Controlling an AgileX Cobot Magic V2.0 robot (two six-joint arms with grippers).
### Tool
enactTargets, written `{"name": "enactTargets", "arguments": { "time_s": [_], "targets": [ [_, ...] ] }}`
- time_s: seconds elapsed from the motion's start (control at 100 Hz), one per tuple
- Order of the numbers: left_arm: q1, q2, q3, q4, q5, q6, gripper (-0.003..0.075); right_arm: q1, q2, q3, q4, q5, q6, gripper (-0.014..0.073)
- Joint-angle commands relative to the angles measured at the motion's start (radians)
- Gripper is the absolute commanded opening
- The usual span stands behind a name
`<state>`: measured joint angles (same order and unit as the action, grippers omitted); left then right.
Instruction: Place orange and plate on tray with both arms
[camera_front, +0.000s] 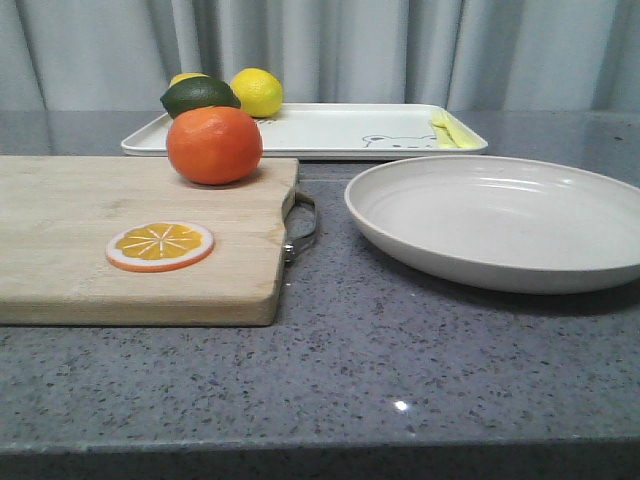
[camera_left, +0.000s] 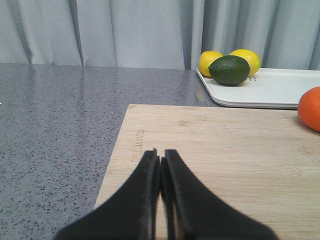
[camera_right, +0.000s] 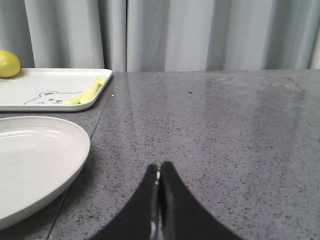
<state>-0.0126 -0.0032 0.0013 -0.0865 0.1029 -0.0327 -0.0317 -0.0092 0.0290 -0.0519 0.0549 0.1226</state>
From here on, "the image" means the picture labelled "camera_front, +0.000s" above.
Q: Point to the orange fruit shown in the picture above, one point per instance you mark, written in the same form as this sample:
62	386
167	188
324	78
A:
214	145

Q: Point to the white round plate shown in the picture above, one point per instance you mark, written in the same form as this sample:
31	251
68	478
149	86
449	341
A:
499	223

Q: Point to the white bear tray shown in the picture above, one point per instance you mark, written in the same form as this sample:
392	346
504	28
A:
350	132

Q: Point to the yellow item on tray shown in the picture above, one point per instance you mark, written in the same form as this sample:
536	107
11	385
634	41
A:
452	133

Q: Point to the yellow lemon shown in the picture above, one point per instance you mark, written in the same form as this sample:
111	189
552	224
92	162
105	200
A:
261	93
186	76

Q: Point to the orange slice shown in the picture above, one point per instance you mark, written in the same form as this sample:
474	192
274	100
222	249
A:
159	247

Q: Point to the green lime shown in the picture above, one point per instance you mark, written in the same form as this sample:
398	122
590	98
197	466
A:
197	92

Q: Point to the rear yellow lemon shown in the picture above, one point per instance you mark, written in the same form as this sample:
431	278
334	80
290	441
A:
186	76

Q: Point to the wooden cutting board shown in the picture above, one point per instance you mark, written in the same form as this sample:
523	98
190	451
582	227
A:
59	213

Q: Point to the grey curtain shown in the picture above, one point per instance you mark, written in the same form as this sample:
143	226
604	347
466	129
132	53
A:
463	55

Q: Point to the metal cutting board handle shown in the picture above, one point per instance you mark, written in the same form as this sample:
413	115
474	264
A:
304	220

